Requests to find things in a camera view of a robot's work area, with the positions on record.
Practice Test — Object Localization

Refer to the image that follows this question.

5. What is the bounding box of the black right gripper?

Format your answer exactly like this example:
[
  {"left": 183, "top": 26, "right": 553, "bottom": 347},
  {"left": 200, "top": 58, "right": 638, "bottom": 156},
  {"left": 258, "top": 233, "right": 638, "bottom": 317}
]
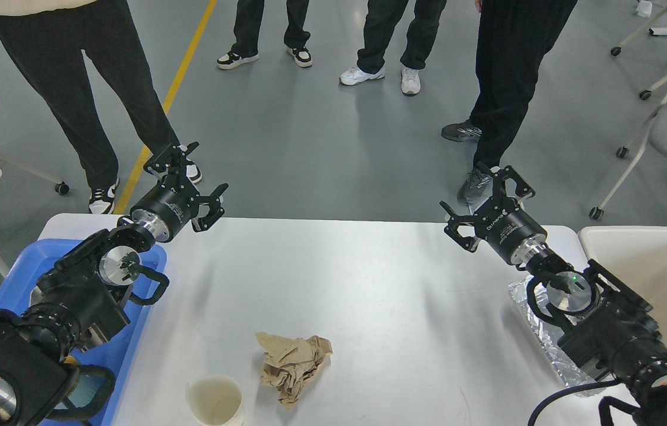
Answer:
[{"left": 439, "top": 162, "right": 548, "bottom": 266}]

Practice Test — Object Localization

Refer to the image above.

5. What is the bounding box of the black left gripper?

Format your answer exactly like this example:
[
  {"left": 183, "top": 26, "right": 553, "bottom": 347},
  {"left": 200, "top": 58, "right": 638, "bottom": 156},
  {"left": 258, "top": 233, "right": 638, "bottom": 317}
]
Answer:
[{"left": 130, "top": 142, "right": 229, "bottom": 243}]

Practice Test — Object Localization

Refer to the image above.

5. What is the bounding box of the crushed clear plastic bottle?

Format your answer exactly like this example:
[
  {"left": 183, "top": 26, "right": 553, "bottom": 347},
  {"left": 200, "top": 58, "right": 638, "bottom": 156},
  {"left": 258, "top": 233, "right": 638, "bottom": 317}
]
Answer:
[{"left": 507, "top": 275, "right": 595, "bottom": 388}]

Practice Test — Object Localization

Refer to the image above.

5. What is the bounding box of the brown paper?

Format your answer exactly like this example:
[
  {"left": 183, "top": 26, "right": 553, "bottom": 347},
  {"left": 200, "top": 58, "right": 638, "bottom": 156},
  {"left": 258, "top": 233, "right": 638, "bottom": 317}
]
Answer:
[{"left": 255, "top": 332, "right": 333, "bottom": 411}]

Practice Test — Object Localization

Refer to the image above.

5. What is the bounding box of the white paper cup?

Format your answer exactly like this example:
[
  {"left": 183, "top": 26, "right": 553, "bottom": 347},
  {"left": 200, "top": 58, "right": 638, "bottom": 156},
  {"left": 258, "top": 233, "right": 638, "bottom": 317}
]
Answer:
[{"left": 186, "top": 375, "right": 246, "bottom": 425}]

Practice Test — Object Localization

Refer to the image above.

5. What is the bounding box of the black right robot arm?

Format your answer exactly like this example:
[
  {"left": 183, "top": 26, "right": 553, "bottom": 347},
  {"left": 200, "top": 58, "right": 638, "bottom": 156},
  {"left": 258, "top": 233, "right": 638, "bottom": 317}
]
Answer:
[{"left": 440, "top": 166, "right": 667, "bottom": 425}]

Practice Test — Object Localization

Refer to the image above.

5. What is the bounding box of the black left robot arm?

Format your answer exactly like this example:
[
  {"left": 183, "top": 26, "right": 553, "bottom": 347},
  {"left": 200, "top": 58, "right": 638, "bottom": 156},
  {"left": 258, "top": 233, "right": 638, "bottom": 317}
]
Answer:
[{"left": 0, "top": 142, "right": 228, "bottom": 425}]

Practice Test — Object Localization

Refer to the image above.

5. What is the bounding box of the person with grey sneakers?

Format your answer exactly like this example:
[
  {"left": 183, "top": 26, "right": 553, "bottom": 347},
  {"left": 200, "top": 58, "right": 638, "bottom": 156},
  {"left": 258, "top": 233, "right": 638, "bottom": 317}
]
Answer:
[{"left": 440, "top": 1, "right": 576, "bottom": 205}]

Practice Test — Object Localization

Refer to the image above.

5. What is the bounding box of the person with black-white sneakers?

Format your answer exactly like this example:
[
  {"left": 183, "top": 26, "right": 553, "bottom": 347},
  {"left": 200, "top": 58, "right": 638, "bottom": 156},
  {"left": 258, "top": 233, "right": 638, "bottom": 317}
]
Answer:
[{"left": 216, "top": 0, "right": 313, "bottom": 70}]

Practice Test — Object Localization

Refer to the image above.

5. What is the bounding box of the blue plastic tray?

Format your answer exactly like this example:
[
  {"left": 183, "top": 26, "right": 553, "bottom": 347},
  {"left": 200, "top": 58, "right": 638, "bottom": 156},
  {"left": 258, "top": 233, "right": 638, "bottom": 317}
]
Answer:
[{"left": 0, "top": 239, "right": 150, "bottom": 425}]

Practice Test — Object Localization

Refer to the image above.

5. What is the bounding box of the person in cream top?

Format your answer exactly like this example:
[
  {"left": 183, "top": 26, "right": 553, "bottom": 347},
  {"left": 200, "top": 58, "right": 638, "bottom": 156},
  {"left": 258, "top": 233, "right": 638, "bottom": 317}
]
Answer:
[{"left": 0, "top": 1, "right": 180, "bottom": 215}]

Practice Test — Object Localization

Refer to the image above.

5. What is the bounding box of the person with white sneakers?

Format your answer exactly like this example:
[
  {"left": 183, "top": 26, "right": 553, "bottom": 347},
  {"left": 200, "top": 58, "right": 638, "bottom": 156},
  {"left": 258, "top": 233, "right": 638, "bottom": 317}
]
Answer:
[{"left": 339, "top": 0, "right": 448, "bottom": 96}]

